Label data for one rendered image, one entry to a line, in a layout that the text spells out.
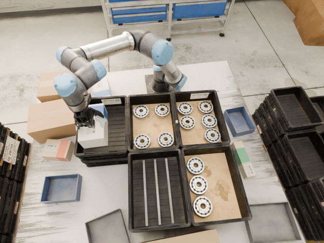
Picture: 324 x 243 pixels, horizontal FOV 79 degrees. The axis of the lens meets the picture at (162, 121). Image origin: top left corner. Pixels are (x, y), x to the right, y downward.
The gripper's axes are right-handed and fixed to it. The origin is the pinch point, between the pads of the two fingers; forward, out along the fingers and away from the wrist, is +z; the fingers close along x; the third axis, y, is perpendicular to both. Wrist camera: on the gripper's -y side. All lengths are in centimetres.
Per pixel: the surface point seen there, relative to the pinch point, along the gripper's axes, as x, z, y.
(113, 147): 4.7, 28.1, 2.4
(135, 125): 19.4, 28.0, -11.6
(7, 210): -89, 83, 20
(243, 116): 100, 41, -14
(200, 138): 60, 28, 4
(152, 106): 32.7, 28.1, -24.8
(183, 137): 50, 28, 2
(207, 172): 58, 28, 26
